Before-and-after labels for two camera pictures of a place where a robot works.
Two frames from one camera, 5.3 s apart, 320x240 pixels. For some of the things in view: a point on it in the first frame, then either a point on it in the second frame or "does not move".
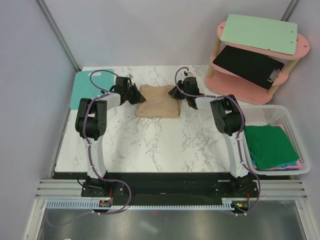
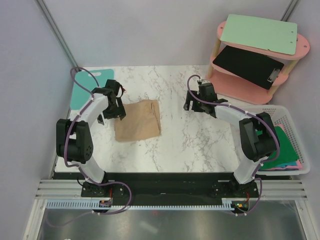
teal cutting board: (91, 84) does not move
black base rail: (171, 188) does not move
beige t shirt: (158, 103) to (142, 120)
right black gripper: (174, 93) to (190, 97)
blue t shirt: (284, 164) does not move
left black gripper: (138, 98) to (119, 112)
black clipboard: (260, 69) does not move
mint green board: (268, 33) does not move
